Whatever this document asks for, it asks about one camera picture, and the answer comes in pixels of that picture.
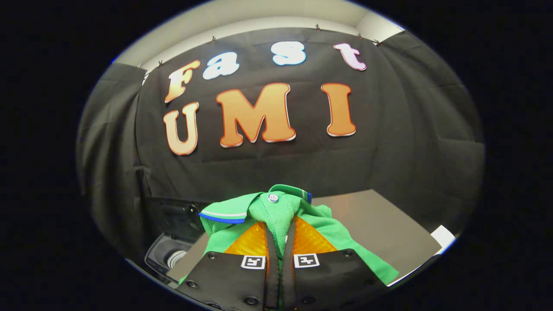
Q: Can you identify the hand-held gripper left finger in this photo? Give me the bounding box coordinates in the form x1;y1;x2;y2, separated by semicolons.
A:
177;220;281;311

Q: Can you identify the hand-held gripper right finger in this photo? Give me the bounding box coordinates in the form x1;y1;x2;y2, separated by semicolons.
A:
282;216;389;310

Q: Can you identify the green polo shirt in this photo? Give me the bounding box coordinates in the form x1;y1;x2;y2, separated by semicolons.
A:
178;184;399;286

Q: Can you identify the dark washing machine lid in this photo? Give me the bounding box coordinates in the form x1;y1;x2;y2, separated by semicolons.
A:
146;197;211;243

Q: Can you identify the row of black cloth clips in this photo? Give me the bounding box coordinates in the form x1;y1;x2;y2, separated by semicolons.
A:
136;24;385;70

